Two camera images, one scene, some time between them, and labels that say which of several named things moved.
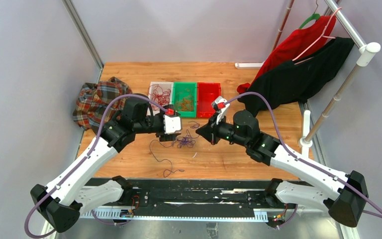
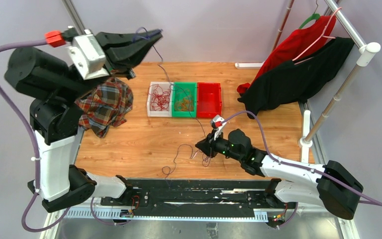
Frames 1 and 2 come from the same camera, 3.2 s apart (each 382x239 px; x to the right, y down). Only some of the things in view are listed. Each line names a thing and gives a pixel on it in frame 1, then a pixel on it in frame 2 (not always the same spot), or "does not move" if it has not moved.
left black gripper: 167,137 to 124,52
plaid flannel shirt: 93,99 does not move
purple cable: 186,140 to 170,80
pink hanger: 319,39 does not move
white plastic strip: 248,65 does not move
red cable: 157,95 does not move
